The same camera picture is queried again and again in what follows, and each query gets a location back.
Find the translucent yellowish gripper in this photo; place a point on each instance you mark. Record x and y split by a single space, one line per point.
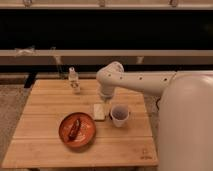
106 103

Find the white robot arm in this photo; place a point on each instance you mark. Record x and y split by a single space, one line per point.
185 128

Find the orange ceramic bowl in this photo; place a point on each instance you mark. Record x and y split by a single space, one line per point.
85 135

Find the white rectangular sponge block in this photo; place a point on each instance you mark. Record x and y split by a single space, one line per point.
98 112

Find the brown food piece in bowl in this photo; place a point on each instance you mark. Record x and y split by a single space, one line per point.
74 130

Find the clear small bottle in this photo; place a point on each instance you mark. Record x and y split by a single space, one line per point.
74 80

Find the wooden table board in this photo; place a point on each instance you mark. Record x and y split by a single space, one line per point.
36 143

